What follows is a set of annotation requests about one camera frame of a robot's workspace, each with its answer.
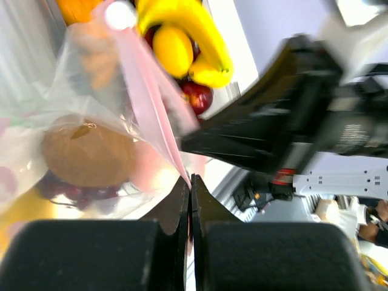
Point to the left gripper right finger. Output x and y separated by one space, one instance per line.
233 255

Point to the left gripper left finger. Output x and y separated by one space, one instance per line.
144 254

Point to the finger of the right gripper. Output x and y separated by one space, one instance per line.
272 125

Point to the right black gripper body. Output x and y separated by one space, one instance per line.
348 155

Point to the pink egg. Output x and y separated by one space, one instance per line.
152 171

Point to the dark red grape bunch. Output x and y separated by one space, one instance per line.
62 193

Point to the yellow bell pepper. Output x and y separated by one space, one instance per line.
32 205

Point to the clear pink zip top bag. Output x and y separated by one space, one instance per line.
43 79

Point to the clear plastic food container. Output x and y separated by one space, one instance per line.
221 96

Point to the dark red apple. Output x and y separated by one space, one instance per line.
200 97

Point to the yellow banana bunch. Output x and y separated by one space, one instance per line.
213 67

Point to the yellow lemon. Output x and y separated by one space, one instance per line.
173 49

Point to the orange tangerine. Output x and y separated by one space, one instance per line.
74 11

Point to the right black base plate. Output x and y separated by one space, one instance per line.
252 192

